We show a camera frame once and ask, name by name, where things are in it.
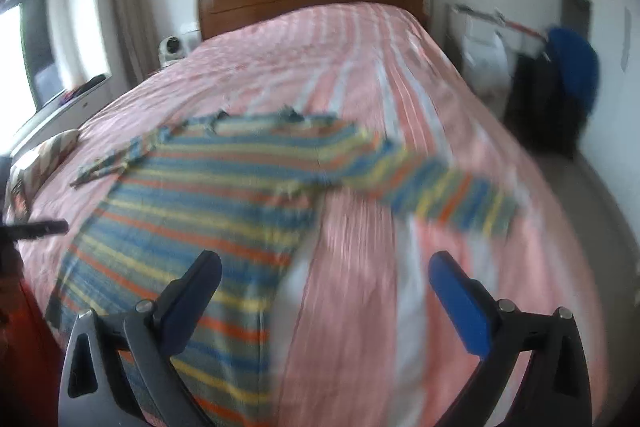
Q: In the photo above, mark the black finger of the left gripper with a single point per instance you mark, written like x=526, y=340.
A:
x=30, y=231

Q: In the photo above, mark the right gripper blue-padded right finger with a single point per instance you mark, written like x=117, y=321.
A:
x=554, y=390

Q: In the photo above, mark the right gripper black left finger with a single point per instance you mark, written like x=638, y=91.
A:
x=94, y=389

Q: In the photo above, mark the striped knit sweater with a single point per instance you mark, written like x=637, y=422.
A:
x=246, y=188

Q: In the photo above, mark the striped throw pillow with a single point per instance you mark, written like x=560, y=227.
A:
x=30, y=172

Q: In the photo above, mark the white drawer cabinet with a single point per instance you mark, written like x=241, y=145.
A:
x=72, y=115

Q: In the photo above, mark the pink striped bed cover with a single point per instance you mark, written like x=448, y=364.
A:
x=356, y=335

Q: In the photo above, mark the white small fan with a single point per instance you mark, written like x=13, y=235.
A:
x=171, y=50

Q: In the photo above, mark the black garment on rack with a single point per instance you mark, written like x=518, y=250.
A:
x=539, y=112

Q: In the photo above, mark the blue garment on rack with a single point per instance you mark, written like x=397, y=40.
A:
x=577, y=63

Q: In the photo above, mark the white plastic bag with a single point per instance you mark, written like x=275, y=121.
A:
x=485, y=64

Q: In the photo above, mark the white side desk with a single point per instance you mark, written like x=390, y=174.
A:
x=464, y=22

